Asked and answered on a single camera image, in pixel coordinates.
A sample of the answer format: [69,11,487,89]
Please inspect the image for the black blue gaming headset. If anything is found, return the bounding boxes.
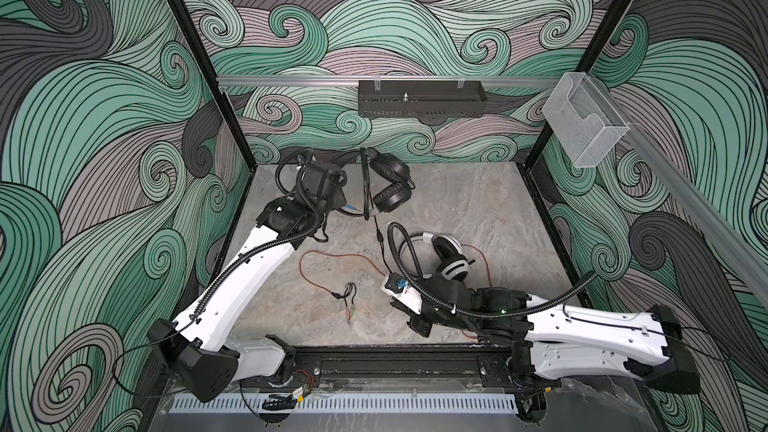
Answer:
[335,147,416,222]

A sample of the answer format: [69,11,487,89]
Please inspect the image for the black headset cable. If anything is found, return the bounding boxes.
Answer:
[371,215,391,277]

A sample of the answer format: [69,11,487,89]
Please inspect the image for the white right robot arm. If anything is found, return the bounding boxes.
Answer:
[376,222,701,394]

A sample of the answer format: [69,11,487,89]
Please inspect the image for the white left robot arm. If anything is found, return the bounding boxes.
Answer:
[147,159,347,403]

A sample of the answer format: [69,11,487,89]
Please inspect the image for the white black headphones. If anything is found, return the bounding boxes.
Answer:
[409,232,470,282]

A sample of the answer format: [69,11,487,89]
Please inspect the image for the black front frame rail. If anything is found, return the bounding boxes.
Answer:
[287,343,543,390]

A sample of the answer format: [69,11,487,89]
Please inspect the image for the red headphone cable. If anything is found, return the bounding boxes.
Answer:
[298,242,494,325]

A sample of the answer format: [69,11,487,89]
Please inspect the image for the black wall shelf tray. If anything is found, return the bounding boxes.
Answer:
[357,81,488,123]

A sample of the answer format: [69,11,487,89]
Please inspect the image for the white slotted cable duct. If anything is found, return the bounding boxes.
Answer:
[169,392,518,415]

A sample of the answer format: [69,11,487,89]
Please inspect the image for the aluminium wall rail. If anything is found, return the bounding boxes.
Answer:
[216,74,560,88]

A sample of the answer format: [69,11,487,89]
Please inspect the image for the clear plastic wall bin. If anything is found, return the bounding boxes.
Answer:
[542,72,629,169]

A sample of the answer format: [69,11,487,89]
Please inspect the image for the black corner frame post left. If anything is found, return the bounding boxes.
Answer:
[166,0,257,175]

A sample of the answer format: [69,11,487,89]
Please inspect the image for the black corner frame post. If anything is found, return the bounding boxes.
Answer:
[519,0,632,176]
[166,0,257,175]

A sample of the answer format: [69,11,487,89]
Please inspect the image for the right side aluminium rail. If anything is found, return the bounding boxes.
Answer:
[597,81,767,300]

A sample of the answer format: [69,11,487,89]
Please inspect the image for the black corner frame post right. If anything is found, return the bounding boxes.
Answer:
[519,0,632,176]

